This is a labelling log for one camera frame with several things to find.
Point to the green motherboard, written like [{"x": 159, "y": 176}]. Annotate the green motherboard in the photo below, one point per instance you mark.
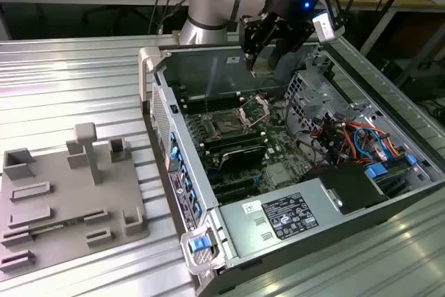
[{"x": 278, "y": 144}]

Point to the perforated metal drive cage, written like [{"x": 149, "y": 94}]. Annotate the perforated metal drive cage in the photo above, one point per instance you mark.
[{"x": 313, "y": 97}]

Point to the black installed RAM module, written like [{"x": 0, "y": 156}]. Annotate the black installed RAM module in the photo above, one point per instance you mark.
[{"x": 233, "y": 140}]

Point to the black office chair base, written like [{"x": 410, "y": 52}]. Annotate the black office chair base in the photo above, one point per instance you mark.
[{"x": 120, "y": 15}]

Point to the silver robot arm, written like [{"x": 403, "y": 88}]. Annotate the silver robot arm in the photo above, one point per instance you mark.
[{"x": 208, "y": 15}]

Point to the CPU socket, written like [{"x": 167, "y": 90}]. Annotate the CPU socket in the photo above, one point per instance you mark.
[{"x": 222, "y": 126}]

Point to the black graphics card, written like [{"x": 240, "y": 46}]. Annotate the black graphics card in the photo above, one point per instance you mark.
[{"x": 243, "y": 158}]

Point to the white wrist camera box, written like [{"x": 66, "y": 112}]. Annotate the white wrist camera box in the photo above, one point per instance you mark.
[{"x": 328, "y": 22}]

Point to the open PC case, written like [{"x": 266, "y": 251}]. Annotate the open PC case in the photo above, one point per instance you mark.
[{"x": 194, "y": 158}]

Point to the black fan shroud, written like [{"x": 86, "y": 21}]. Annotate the black fan shroud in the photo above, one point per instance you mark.
[{"x": 351, "y": 185}]

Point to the blue case latch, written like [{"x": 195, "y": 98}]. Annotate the blue case latch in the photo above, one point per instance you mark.
[{"x": 200, "y": 244}]

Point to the silver chipset heatsink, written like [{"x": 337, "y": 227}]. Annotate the silver chipset heatsink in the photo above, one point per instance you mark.
[{"x": 281, "y": 175}]

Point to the green RAM stick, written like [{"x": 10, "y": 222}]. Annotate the green RAM stick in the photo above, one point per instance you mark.
[{"x": 73, "y": 221}]

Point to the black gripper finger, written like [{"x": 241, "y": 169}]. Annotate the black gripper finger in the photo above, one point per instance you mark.
[
  {"x": 292, "y": 36},
  {"x": 252, "y": 32}
]

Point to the grey parts rack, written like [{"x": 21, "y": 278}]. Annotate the grey parts rack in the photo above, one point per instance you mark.
[{"x": 69, "y": 192}]

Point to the small blue clip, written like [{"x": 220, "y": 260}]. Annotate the small blue clip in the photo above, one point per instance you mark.
[{"x": 411, "y": 159}]

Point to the CPU plate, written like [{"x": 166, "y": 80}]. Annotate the CPU plate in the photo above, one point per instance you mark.
[{"x": 263, "y": 66}]

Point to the grey power supply unit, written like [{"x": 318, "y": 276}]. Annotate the grey power supply unit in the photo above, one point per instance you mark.
[{"x": 236, "y": 227}]

